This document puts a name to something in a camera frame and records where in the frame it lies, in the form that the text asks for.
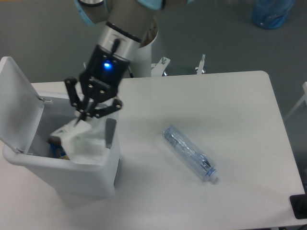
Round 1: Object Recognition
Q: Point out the white trash can lid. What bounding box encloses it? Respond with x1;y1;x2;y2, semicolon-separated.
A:
0;57;52;153

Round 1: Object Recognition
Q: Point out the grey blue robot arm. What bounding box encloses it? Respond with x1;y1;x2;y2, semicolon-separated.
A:
64;0;190;121

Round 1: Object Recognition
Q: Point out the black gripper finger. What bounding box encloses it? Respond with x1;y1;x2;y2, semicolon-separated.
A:
64;77;90;124
85;98;123;119

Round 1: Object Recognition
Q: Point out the white plastic wrapper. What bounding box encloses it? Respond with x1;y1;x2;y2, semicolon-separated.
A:
50;118;108;165

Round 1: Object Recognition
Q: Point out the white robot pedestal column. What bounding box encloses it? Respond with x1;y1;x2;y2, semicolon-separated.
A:
129;18;158;78

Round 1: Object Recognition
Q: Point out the black device at table edge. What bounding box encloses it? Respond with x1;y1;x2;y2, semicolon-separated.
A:
290;194;307;219

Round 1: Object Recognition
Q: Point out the clear crushed plastic bottle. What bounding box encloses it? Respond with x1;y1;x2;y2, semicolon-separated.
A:
162;125;218;183

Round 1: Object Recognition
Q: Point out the white furniture leg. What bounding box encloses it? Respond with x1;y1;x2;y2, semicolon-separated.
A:
284;81;307;121

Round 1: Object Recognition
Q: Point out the white pedestal base frame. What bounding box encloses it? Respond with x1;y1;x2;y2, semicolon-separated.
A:
151;54;206;77

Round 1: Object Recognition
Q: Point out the blue plastic bag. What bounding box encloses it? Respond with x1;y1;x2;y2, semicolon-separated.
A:
251;0;295;30

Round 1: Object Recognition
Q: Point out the blue orange snack packet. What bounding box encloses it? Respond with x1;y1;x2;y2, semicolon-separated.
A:
48;139;69;160

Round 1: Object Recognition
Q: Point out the white plastic trash can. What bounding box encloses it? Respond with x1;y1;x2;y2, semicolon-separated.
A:
2;92;120;197

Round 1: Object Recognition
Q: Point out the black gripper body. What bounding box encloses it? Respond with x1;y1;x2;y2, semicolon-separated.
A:
79;45;130;105

